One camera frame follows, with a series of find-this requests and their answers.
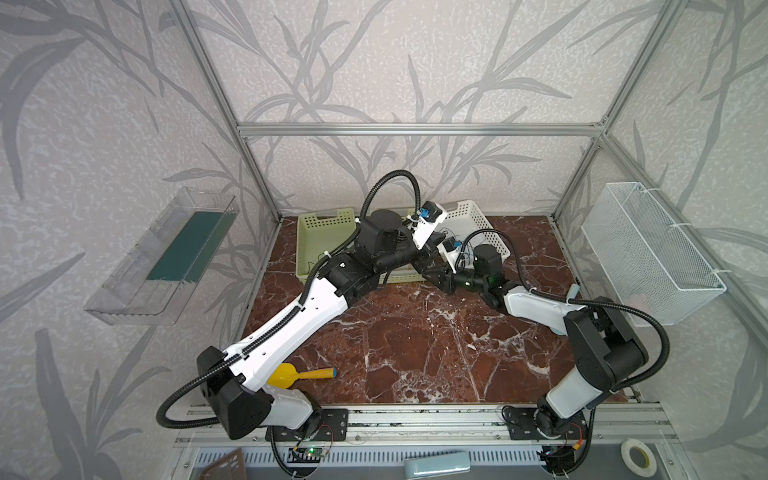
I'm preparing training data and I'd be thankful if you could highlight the white perforated plastic basket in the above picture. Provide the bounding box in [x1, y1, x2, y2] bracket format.
[439, 200, 510, 260]

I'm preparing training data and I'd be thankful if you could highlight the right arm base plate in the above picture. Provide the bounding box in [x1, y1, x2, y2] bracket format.
[501, 405, 587, 441]

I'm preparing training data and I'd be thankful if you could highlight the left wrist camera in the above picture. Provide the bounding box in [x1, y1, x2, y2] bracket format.
[411, 201, 447, 250]

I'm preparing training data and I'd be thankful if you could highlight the light green basket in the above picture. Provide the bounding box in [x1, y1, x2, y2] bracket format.
[379, 264, 424, 284]
[295, 208, 356, 283]

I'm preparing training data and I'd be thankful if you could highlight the white wire mesh basket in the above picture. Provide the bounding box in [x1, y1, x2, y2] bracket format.
[582, 182, 727, 326]

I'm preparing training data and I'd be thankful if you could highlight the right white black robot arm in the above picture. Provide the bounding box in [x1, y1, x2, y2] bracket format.
[414, 232, 671, 440]

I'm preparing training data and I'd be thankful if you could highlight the white tape roll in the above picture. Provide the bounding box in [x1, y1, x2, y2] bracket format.
[621, 438, 658, 479]

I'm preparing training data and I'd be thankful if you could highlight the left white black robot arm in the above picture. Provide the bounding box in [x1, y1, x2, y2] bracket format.
[155, 169, 445, 440]

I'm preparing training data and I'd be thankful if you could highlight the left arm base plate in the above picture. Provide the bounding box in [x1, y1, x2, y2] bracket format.
[266, 408, 349, 443]

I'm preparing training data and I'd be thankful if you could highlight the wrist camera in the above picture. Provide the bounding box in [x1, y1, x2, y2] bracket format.
[438, 236, 466, 274]
[411, 201, 447, 250]

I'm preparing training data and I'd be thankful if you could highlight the clear plastic wall shelf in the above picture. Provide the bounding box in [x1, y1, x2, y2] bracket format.
[84, 187, 240, 326]

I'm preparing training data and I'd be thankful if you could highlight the yellow toy shovel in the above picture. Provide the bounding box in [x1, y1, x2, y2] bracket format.
[267, 363, 337, 389]

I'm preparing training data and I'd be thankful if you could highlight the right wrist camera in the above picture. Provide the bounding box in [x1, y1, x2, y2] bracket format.
[438, 236, 466, 274]

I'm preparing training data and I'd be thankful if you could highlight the light blue flat box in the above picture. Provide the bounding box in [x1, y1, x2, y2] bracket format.
[404, 452, 471, 480]

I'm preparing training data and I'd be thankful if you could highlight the brown perforated board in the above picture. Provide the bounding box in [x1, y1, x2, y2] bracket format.
[199, 448, 247, 480]

